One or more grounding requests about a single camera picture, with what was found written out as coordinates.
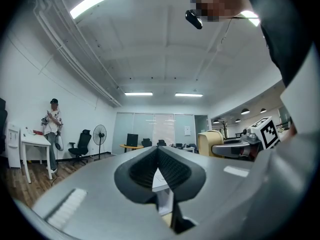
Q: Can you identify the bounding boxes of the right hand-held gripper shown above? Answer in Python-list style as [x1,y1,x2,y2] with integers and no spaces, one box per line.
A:
[211,115,281,160]

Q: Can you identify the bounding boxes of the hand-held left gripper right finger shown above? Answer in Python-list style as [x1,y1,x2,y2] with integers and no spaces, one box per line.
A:
[157,145,254,240]

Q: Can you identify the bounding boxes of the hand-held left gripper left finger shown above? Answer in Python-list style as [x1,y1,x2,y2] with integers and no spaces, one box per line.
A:
[31,145,176,240]

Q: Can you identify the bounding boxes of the white microwave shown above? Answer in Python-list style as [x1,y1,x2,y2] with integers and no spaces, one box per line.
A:
[151,167,175,216]

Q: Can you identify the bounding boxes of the dark coat rack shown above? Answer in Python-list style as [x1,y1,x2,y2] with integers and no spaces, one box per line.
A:
[219,118,230,139]

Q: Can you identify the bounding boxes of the white desk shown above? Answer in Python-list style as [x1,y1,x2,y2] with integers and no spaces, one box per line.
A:
[19,126,54,184]
[171,143,196,154]

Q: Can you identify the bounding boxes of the round yellow table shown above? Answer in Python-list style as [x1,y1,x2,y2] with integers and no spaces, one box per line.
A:
[119,143,145,154]

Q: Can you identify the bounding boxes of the black standing fan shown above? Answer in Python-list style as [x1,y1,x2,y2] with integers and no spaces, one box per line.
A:
[92,124,108,162]

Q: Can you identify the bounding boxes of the black box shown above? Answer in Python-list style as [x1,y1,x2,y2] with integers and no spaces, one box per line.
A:
[126,133,139,147]

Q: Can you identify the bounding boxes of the white oval device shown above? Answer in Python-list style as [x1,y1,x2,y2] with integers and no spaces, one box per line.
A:
[55,133,65,152]

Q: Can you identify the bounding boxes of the white water dispenser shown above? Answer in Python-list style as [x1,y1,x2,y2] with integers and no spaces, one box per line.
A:
[5,122,22,169]

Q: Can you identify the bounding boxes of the white ceiling pipes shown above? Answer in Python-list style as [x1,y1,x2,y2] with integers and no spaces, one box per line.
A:
[33,0,123,108]

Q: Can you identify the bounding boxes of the operator in grey sleeve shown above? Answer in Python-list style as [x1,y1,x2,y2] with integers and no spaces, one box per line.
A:
[239,0,320,87]

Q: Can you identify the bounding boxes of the person's head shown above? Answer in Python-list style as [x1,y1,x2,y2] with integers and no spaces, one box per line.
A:
[194,0,252,23]

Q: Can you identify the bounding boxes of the black head-worn camera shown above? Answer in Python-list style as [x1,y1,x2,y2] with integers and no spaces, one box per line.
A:
[184,8,204,30]

